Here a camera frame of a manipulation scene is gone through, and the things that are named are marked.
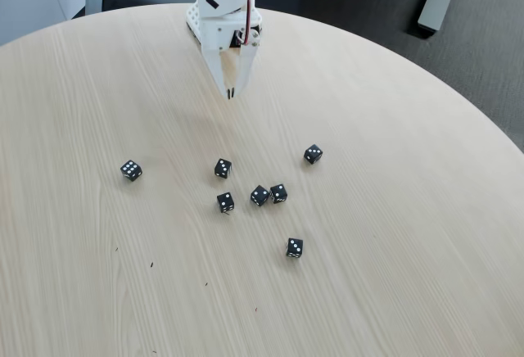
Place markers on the black die white pips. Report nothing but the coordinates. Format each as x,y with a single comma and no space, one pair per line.
278,193
131,170
294,248
313,154
260,195
222,168
225,202

